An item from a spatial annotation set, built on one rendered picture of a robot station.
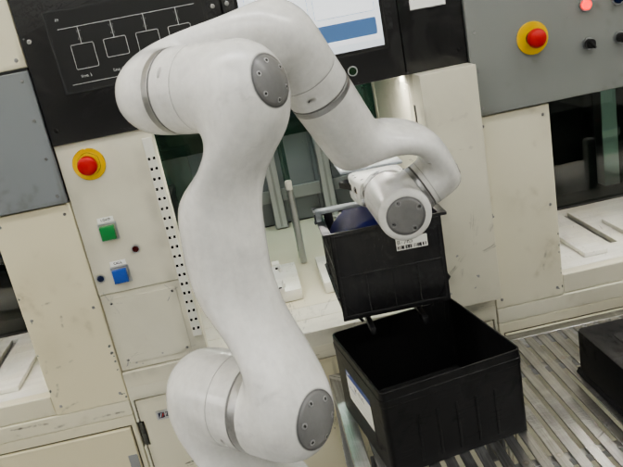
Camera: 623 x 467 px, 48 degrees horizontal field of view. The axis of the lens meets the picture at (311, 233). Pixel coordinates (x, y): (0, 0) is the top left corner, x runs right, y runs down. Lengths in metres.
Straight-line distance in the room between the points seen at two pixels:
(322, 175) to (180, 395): 1.57
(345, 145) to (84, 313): 0.84
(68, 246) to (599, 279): 1.22
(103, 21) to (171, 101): 0.73
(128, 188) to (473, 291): 0.79
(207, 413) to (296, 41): 0.46
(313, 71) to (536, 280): 0.98
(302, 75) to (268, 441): 0.45
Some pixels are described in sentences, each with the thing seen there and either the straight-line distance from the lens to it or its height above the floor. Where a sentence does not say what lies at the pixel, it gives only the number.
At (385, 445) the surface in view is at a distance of 1.32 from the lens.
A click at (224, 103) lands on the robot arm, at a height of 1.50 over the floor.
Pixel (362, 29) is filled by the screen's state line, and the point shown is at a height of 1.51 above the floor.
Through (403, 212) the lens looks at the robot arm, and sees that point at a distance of 1.08.
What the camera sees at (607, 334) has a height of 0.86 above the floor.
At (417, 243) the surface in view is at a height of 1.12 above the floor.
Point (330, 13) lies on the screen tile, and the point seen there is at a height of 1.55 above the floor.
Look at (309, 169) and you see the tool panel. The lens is 2.44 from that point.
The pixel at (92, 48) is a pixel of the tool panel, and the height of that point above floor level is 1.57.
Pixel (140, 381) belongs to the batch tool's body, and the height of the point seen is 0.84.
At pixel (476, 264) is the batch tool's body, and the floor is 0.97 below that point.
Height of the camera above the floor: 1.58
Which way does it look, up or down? 18 degrees down
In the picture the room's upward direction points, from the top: 11 degrees counter-clockwise
